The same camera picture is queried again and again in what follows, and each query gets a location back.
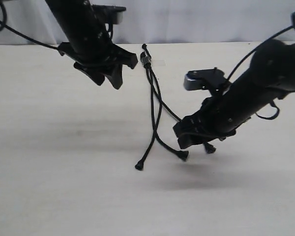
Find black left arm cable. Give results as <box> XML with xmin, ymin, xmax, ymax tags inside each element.
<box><xmin>0</xmin><ymin>0</ymin><xmax>62</xmax><ymax>51</ymax></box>

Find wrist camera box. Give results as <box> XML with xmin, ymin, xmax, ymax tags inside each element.
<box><xmin>183</xmin><ymin>67</ymin><xmax>226</xmax><ymax>91</ymax></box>
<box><xmin>91</xmin><ymin>4</ymin><xmax>126</xmax><ymax>25</ymax></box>

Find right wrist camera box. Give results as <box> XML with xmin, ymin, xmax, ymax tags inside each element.
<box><xmin>183</xmin><ymin>67</ymin><xmax>226</xmax><ymax>91</ymax></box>

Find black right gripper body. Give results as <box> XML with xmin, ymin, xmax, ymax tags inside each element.
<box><xmin>173</xmin><ymin>97</ymin><xmax>236</xmax><ymax>143</ymax></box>

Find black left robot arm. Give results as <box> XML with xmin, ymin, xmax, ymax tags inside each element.
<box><xmin>46</xmin><ymin>0</ymin><xmax>138</xmax><ymax>90</ymax></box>

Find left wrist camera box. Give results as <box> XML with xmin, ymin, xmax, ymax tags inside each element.
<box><xmin>91</xmin><ymin>4</ymin><xmax>126</xmax><ymax>25</ymax></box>

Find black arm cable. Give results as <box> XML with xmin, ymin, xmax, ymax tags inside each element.
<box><xmin>0</xmin><ymin>0</ymin><xmax>62</xmax><ymax>51</ymax></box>
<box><xmin>217</xmin><ymin>10</ymin><xmax>295</xmax><ymax>99</ymax></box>

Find clear adhesive tape strip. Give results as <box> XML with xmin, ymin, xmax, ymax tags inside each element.
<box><xmin>151</xmin><ymin>60</ymin><xmax>166</xmax><ymax>67</ymax></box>

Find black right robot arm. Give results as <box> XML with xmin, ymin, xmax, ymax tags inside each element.
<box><xmin>173</xmin><ymin>39</ymin><xmax>295</xmax><ymax>149</ymax></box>

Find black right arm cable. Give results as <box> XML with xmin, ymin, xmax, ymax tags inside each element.
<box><xmin>217</xmin><ymin>10</ymin><xmax>295</xmax><ymax>99</ymax></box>

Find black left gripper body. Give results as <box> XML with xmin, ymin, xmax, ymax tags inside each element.
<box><xmin>58</xmin><ymin>42</ymin><xmax>123</xmax><ymax>73</ymax></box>

